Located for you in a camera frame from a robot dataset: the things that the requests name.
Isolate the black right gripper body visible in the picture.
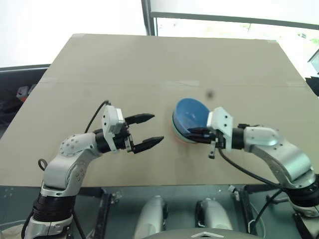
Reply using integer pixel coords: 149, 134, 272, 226
208, 129, 225, 159

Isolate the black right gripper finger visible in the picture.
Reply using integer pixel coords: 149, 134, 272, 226
187, 127, 212, 135
185, 133, 213, 145

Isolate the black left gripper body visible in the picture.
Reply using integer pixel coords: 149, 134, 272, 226
114, 119, 137, 153

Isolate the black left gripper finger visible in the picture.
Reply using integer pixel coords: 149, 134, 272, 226
124, 113, 156, 125
133, 135, 165, 154

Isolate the blue bowl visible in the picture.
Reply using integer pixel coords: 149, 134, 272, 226
171, 98, 210, 140

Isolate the green bowl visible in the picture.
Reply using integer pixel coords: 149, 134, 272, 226
171, 116, 199, 144

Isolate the brown cardboard table cover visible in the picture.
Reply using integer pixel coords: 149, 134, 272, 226
0, 33, 319, 187

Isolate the silver rounded robot leg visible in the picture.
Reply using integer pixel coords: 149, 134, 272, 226
195, 198, 234, 232
134, 195, 168, 239

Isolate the dark rounded robot torso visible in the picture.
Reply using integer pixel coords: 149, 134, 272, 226
168, 228, 251, 239

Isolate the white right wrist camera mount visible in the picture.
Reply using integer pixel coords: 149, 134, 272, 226
206, 107, 234, 150

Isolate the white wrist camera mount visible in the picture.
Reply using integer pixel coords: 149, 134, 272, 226
206, 107, 234, 150
101, 105, 125, 152

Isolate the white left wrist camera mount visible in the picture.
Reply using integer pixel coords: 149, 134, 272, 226
101, 105, 125, 152

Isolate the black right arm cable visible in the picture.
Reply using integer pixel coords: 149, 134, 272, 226
218, 146, 291, 236

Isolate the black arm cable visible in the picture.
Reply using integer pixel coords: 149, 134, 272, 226
218, 146, 291, 236
37, 100, 112, 172

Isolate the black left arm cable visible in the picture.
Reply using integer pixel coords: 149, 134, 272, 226
37, 100, 112, 172

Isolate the black table frame leg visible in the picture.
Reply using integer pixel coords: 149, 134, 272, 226
242, 185, 265, 235
95, 188, 112, 239

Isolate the dark window frame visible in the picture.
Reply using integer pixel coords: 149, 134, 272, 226
140, 0, 319, 37

